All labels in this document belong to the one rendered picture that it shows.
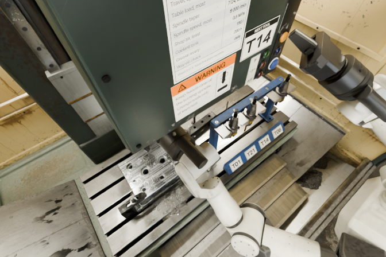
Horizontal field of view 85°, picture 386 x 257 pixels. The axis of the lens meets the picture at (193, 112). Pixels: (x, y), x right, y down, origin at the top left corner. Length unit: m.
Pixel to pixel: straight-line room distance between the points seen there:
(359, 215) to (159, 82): 0.69
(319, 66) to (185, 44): 0.30
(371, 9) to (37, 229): 1.94
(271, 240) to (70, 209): 1.19
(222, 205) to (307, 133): 1.03
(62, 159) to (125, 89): 1.55
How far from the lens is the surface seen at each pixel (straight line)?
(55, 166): 1.84
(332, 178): 1.66
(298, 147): 1.55
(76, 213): 1.55
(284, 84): 1.09
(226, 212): 0.67
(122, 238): 1.16
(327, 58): 0.54
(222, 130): 0.93
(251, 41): 0.46
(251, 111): 0.96
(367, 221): 0.83
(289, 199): 1.43
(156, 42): 0.30
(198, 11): 0.32
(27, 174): 1.93
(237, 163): 1.17
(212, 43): 0.37
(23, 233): 1.56
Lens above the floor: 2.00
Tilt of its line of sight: 53 degrees down
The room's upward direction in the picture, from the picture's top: 2 degrees counter-clockwise
